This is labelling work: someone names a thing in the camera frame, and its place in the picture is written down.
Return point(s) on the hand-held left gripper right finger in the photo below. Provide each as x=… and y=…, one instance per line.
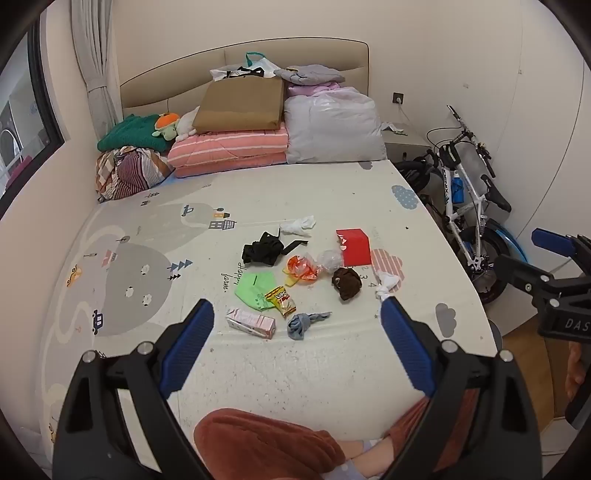
x=406, y=341

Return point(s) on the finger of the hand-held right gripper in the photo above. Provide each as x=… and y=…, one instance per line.
x=549, y=240
x=521, y=272

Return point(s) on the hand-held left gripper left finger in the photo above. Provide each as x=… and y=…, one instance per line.
x=189, y=346

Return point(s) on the white knotted tissue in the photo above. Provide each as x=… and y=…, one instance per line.
x=385, y=284

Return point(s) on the pink milk carton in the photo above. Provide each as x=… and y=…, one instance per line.
x=251, y=323

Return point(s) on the brown sock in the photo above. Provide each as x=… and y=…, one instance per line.
x=346, y=284

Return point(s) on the green face mask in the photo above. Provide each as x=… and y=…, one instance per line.
x=251, y=288

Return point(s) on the yellow red snack packet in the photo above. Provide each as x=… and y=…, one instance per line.
x=281, y=302

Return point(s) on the red box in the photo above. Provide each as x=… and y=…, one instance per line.
x=355, y=249

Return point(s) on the grey sock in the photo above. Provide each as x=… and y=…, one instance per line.
x=298, y=325

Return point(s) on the clear plastic wrap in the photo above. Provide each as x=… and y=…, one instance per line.
x=330, y=261

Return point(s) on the black cloth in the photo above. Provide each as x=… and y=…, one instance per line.
x=261, y=251

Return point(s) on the orange snack wrapper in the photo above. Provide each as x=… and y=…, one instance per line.
x=300, y=270

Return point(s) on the person's right hand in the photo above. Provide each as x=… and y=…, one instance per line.
x=574, y=374

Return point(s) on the white blue bicycle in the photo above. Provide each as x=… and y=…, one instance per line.
x=466, y=217

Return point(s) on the person's right leg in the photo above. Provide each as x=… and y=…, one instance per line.
x=411, y=424

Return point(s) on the person's leg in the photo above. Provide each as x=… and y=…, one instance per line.
x=258, y=443
x=411, y=424

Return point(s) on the white wardrobe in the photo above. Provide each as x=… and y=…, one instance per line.
x=545, y=138

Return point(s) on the blue bicycle bottle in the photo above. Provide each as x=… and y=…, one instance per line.
x=457, y=189

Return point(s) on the person's left leg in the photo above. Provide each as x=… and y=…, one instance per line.
x=258, y=443

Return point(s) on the white crumpled cloth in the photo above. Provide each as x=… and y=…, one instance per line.
x=298, y=225

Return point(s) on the grey nightstand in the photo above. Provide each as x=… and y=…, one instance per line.
x=406, y=145

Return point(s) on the striped cloth bundle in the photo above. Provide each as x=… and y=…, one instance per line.
x=134, y=173

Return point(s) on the white paper scraps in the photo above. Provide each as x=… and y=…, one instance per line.
x=392, y=128

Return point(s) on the pink striped pillow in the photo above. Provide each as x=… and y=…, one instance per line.
x=226, y=147

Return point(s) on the green knitted blanket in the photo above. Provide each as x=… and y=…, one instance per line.
x=129, y=134

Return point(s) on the white plush toy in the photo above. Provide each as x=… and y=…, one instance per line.
x=187, y=122

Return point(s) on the green orange plush turtle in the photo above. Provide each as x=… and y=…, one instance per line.
x=166, y=122

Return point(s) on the grey bagged duvet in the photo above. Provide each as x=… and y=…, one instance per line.
x=332, y=124

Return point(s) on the beige padded headboard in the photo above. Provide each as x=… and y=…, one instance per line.
x=161, y=87

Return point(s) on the pink folded cloth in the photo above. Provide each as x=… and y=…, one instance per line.
x=304, y=90

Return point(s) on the dark framed window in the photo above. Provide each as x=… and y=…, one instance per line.
x=18, y=124

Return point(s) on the grey folded clothing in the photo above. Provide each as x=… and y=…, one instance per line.
x=314, y=74

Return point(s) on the grey curtain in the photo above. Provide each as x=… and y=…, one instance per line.
x=94, y=69

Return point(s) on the wall socket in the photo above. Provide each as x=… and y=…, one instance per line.
x=398, y=98

